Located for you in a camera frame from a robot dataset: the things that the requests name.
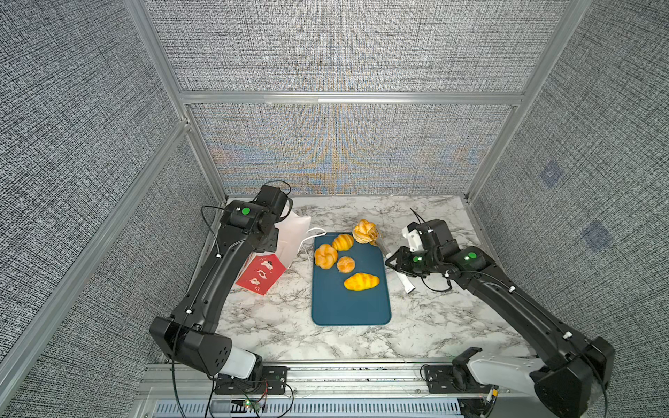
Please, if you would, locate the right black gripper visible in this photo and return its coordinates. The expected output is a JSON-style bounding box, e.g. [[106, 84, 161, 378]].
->
[[383, 247, 444, 279]]

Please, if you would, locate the red white paper gift bag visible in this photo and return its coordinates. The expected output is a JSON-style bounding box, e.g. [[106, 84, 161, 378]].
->
[[236, 212, 326, 295]]

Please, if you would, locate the flaky braided pastry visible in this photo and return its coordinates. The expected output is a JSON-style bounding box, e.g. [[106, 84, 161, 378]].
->
[[353, 219, 379, 246]]

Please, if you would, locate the small round crusty bun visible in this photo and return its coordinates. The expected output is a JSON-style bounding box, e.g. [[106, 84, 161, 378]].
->
[[337, 256, 355, 274]]

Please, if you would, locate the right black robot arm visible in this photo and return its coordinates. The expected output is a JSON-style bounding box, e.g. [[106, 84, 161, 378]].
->
[[385, 219, 615, 417]]

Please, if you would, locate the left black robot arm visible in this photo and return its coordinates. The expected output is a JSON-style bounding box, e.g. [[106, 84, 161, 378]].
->
[[149, 181, 293, 379]]

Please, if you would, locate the knot shaped bread roll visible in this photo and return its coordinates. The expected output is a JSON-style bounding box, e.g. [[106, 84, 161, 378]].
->
[[315, 244, 339, 270]]

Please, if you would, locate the yellow striped croissant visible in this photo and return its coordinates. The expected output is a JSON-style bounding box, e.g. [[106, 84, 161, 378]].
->
[[344, 273, 381, 292]]

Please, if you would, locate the teal rectangular tray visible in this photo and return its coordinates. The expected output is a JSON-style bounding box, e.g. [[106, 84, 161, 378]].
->
[[311, 242, 392, 327]]

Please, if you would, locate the striped yellow bun left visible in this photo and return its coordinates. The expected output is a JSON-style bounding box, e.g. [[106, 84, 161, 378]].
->
[[332, 233, 355, 252]]

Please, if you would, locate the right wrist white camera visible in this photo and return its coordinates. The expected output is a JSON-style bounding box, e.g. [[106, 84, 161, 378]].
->
[[402, 222, 433, 254]]

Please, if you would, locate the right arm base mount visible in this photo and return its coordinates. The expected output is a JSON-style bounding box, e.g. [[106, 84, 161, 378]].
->
[[419, 347, 493, 395]]

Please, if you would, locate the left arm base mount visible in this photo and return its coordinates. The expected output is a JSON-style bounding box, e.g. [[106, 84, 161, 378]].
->
[[214, 366, 289, 395]]

